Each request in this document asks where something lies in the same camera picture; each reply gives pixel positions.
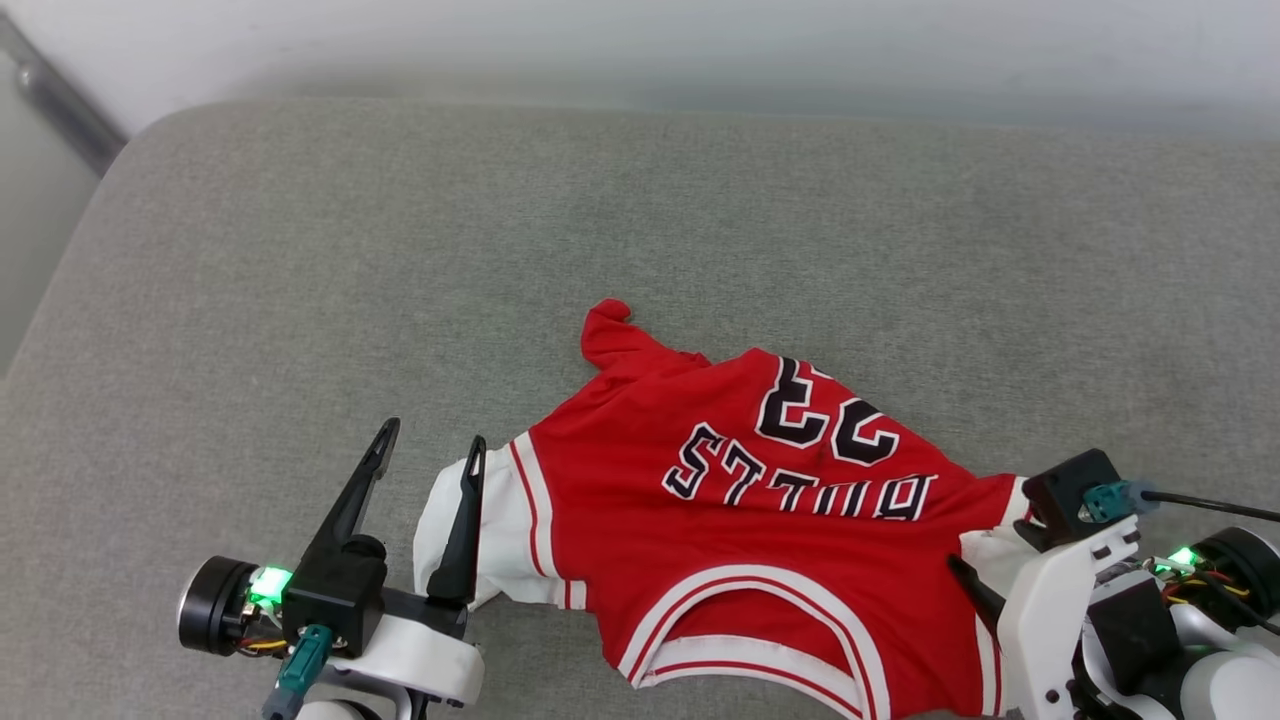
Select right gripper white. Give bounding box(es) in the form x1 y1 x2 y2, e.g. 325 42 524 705
947 514 1143 720

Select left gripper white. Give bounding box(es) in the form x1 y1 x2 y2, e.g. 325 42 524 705
308 417 489 707

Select red basketball jersey white sleeves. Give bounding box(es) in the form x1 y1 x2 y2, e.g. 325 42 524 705
413 298 1031 720

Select grey fabric sofa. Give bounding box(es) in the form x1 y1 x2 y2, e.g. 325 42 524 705
0 97 1280 720

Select left teal cable connector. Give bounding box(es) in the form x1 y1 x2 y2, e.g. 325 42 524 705
262 625 333 720

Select teal cable connector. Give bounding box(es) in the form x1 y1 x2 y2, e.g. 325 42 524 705
262 625 333 720
1083 480 1163 524

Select right teal cable connector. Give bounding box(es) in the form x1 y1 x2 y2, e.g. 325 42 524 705
1083 480 1163 524

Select right camera cable thin black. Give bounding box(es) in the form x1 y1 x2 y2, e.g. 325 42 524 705
1140 489 1280 524

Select dark grey wall baseboard strip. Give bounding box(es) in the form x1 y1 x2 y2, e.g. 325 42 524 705
0 12 129 177

